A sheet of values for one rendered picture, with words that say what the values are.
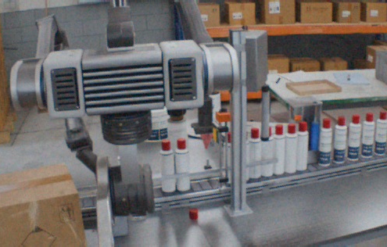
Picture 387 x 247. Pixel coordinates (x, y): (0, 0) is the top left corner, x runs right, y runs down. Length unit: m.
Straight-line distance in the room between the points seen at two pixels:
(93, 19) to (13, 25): 1.03
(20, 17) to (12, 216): 5.11
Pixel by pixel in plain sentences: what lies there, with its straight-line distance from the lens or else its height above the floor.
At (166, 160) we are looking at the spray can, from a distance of 1.89.
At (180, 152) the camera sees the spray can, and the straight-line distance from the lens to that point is 1.89.
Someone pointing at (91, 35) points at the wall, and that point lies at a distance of 6.37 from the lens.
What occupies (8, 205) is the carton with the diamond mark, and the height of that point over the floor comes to 1.12.
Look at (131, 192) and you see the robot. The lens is 1.35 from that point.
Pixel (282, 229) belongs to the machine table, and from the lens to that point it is 1.80.
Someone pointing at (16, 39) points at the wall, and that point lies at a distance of 6.49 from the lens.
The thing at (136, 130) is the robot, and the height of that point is 1.33.
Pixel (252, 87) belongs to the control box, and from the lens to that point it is 1.73.
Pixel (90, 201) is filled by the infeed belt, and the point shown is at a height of 0.88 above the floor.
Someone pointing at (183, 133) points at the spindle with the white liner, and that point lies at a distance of 2.15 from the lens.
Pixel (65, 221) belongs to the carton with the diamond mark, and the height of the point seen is 1.03.
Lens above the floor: 1.77
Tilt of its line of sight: 20 degrees down
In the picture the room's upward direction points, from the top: 2 degrees counter-clockwise
